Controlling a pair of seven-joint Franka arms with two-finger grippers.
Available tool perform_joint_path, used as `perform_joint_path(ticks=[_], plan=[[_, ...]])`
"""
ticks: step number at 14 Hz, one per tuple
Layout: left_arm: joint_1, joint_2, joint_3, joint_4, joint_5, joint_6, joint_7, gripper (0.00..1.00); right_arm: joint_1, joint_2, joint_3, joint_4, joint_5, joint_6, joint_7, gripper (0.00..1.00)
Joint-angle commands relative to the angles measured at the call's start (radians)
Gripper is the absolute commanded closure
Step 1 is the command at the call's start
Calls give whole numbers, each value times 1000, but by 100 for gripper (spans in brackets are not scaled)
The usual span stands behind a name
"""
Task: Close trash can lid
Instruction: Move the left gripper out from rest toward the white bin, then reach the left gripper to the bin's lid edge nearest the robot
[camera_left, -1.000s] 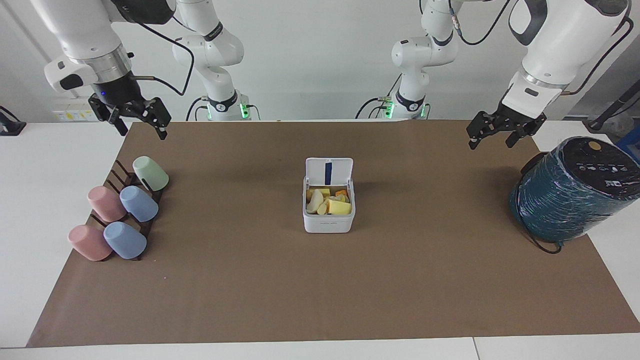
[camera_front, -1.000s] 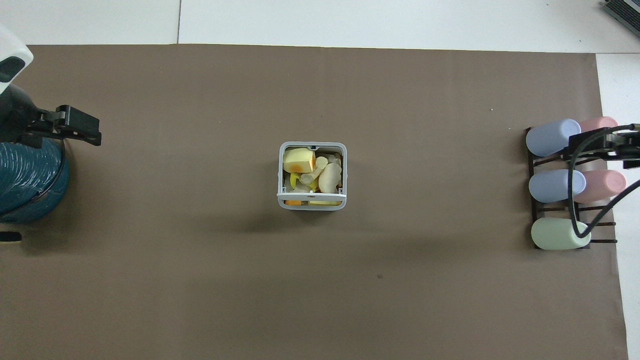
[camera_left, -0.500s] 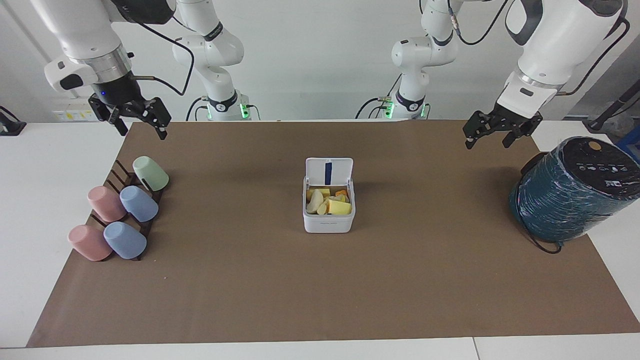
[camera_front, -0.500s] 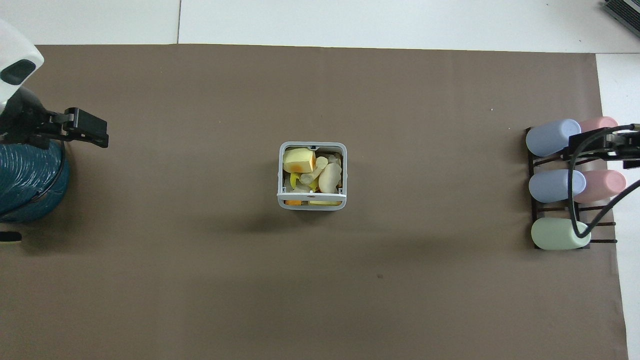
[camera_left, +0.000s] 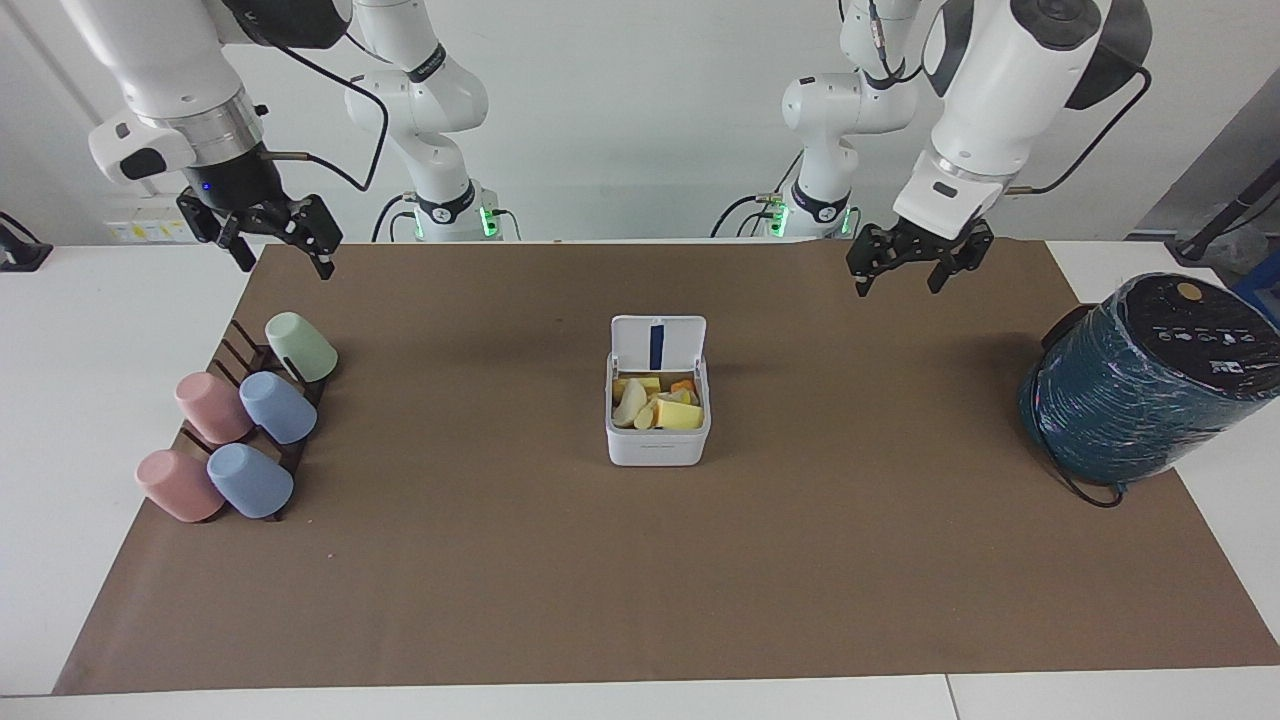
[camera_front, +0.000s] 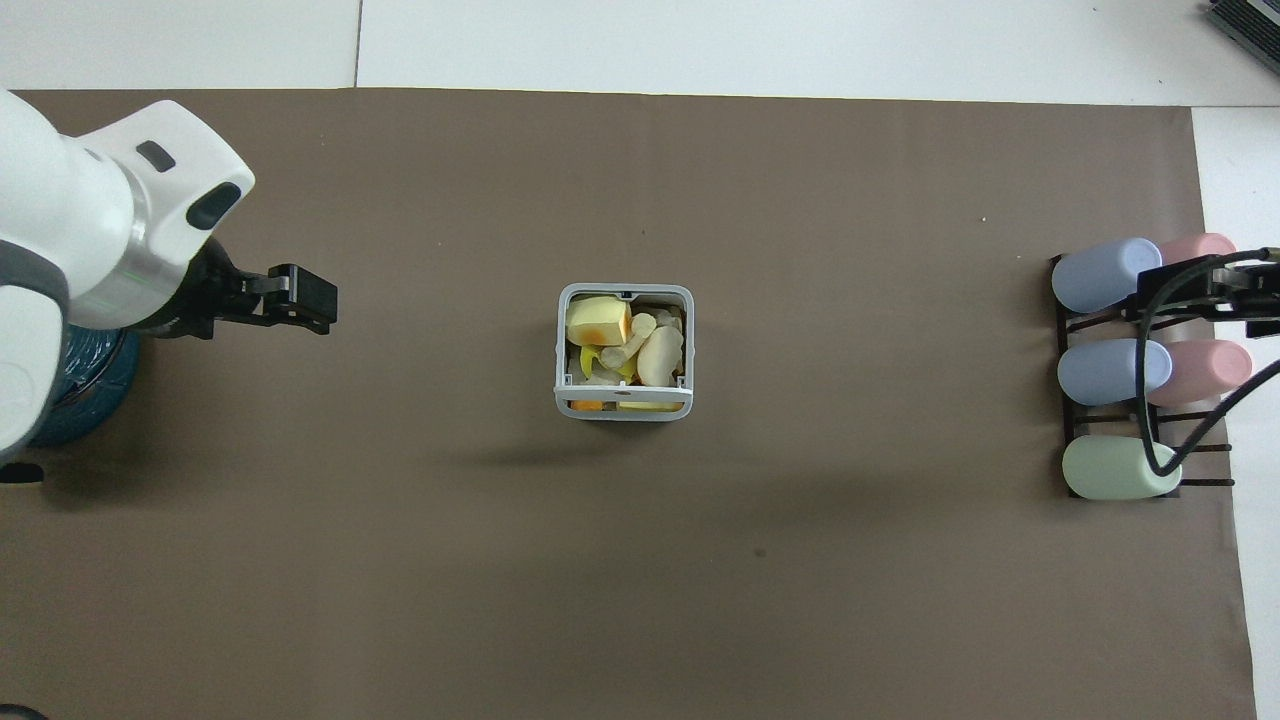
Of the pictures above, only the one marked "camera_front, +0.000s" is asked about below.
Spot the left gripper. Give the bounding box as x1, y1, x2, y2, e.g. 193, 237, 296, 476
148, 238, 273, 342

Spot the grey trash can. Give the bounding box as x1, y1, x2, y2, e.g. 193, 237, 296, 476
554, 283, 696, 422

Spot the teal round container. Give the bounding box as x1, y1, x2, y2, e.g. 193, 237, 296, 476
27, 324, 142, 449

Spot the yellow foam block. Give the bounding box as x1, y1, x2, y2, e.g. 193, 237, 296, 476
566, 296, 634, 349

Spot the white bone-shaped piece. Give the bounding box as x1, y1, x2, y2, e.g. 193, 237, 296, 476
597, 313, 659, 370

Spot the white mushroom piece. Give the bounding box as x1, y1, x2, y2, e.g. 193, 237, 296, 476
637, 326, 686, 387

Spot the blue cup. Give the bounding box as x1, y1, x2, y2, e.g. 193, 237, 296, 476
1051, 237, 1164, 314
1056, 338, 1174, 407

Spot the green cup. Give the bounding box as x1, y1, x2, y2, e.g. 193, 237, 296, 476
1061, 436, 1184, 502

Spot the pink cup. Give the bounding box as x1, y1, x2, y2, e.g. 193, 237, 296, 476
1159, 232, 1239, 267
1148, 339, 1254, 408

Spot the dark grey device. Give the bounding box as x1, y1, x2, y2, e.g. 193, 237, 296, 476
1204, 0, 1280, 63

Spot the black wire cup rack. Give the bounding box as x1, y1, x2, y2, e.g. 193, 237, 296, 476
1049, 250, 1237, 502

